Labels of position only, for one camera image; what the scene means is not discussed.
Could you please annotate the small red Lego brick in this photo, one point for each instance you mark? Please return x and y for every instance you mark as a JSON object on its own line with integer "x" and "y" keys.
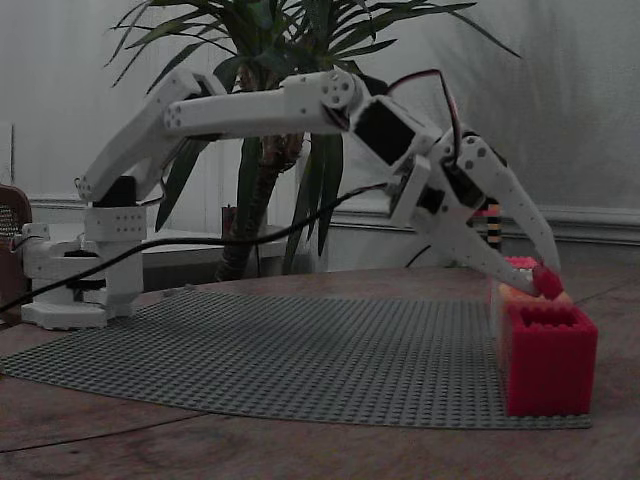
{"x": 548, "y": 284}

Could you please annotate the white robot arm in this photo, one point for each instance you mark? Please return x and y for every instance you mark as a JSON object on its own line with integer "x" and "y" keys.
{"x": 240, "y": 112}

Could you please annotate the striped Lego tower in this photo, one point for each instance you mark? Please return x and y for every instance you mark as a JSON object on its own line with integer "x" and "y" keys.
{"x": 494, "y": 227}

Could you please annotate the white lego box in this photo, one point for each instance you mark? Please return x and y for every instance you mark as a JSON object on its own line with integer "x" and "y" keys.
{"x": 494, "y": 300}

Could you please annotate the orange lego box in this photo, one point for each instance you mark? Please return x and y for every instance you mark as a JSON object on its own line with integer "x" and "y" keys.
{"x": 512, "y": 299}

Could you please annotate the red lego box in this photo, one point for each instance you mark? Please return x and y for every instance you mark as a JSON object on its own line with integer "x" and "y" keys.
{"x": 550, "y": 370}

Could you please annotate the grey Lego baseplate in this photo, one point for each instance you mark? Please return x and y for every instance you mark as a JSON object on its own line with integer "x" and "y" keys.
{"x": 300, "y": 360}

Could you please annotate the green yucca plant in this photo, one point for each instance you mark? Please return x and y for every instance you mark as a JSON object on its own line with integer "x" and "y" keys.
{"x": 260, "y": 165}

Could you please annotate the small dark red container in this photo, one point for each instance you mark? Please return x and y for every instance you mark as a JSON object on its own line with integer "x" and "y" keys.
{"x": 228, "y": 220}

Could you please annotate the brown perforated chair back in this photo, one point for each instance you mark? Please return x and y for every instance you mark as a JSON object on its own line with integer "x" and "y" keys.
{"x": 12, "y": 272}

